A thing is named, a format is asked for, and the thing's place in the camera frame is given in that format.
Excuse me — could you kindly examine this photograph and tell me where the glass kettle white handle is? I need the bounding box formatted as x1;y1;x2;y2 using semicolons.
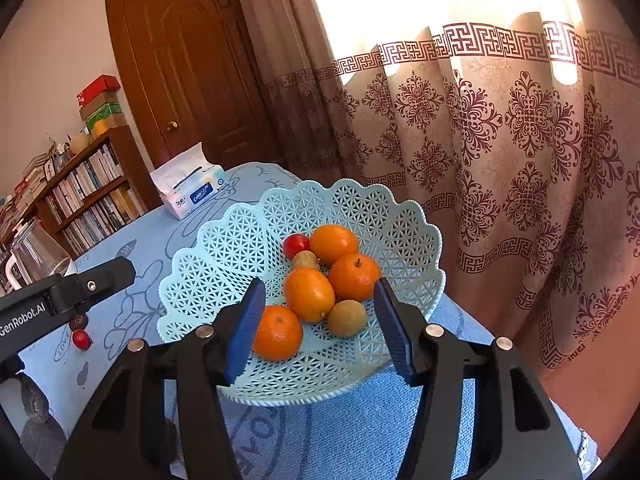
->
4;218;77;290

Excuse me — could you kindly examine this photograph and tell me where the blue patterned tablecloth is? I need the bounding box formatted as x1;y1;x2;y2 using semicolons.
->
16;160;599;480

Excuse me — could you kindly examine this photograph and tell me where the beige patterned curtain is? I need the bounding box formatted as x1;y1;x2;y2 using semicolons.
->
241;0;639;378

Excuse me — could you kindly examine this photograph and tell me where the green box on shelf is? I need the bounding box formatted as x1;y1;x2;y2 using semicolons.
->
85;102;122;130

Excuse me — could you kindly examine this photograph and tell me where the orange mandarin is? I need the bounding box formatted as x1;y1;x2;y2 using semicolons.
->
329;254;382;302
283;268;336;323
309;224;359;266
253;306;304;361

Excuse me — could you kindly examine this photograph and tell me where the tan longan fruit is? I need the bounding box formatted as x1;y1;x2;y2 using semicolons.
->
291;250;320;270
328;300;368;338

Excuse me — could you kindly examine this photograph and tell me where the red box on shelf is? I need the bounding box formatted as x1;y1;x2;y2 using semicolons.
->
76;75;120;108

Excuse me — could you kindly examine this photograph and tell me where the light blue lattice basket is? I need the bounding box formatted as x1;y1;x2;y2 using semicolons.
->
157;179;446;406

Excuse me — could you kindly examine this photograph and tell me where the brown wooden door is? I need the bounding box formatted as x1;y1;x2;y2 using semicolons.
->
104;0;281;172

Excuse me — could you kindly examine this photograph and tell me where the white tissue box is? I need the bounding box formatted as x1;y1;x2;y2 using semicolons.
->
150;143;228;220

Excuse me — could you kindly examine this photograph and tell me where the dark water chestnut far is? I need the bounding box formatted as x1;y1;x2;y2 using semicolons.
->
68;313;89;332

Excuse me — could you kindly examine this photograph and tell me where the wooden bookshelf with books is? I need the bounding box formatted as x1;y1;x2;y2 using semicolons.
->
0;124;162;271

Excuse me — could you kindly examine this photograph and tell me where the red cherry tomato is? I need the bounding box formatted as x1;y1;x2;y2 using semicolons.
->
282;233;310;260
72;330;92;351

